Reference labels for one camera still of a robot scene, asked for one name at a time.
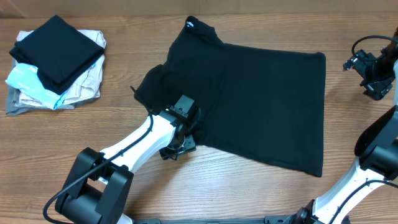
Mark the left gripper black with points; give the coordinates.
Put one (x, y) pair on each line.
(167, 153)

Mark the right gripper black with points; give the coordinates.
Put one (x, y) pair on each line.
(379, 89)

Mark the black polo shirt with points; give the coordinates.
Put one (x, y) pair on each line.
(265, 105)

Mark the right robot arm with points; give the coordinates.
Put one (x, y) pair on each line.
(375, 162)

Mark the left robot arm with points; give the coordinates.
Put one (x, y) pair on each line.
(98, 183)

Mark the folded beige garment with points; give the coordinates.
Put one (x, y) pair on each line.
(87, 85)

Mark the folded black garment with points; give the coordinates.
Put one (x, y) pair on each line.
(59, 51)

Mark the folded light blue garment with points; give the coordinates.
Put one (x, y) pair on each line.
(24, 78)

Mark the folded grey garment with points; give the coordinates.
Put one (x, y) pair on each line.
(14, 107)

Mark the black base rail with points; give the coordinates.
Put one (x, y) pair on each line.
(211, 221)

